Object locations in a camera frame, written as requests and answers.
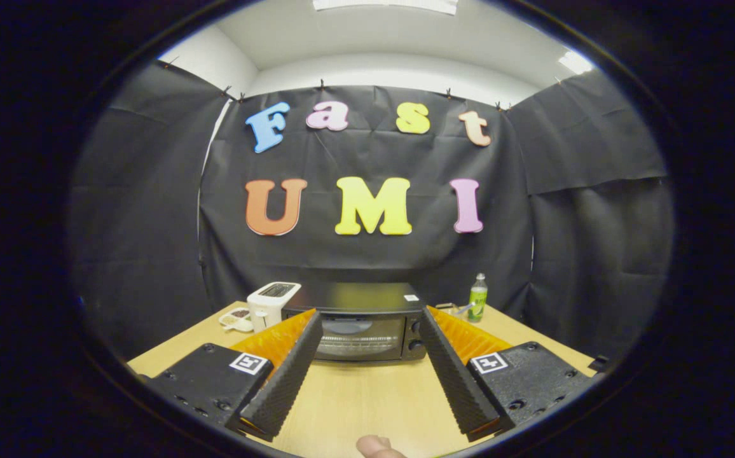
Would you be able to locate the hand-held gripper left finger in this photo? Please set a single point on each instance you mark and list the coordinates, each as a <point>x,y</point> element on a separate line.
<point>291,375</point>

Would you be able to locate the square ceiling light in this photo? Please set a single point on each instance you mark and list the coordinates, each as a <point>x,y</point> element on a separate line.
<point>574,62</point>

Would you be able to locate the green label plastic bottle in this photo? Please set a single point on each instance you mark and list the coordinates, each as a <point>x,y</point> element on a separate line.
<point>477,302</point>

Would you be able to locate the white pop-up toaster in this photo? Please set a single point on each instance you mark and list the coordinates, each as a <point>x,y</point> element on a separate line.
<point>266,305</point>

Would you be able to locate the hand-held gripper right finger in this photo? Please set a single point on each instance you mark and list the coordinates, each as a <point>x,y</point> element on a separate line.
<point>453,375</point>

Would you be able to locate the black toaster oven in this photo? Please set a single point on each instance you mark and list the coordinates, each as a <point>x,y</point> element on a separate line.
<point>355,299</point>

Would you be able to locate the small silver utensil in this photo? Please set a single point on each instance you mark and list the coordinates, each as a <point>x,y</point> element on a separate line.
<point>453,310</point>

